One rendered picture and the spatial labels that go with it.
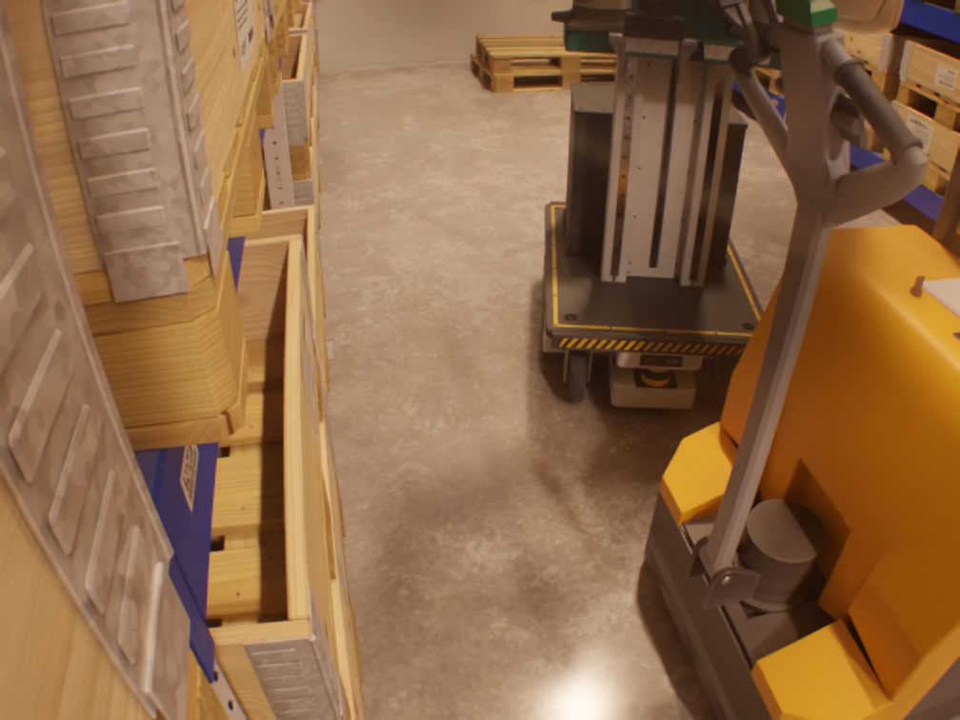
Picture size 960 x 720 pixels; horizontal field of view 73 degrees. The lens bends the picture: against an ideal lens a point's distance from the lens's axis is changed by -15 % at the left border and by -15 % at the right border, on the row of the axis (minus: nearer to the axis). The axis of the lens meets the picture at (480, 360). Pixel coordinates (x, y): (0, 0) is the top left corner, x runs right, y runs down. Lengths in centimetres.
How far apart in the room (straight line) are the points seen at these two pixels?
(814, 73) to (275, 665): 87
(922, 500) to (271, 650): 103
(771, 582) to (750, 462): 34
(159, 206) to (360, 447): 188
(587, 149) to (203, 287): 201
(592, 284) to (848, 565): 132
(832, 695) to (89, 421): 136
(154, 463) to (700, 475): 138
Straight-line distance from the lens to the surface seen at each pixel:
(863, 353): 144
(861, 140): 95
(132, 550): 23
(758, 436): 125
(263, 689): 77
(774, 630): 157
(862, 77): 89
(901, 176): 86
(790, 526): 155
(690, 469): 175
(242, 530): 107
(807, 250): 107
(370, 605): 188
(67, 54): 43
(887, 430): 139
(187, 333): 48
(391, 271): 313
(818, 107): 96
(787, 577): 153
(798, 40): 96
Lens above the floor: 152
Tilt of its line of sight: 36 degrees down
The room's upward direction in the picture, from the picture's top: straight up
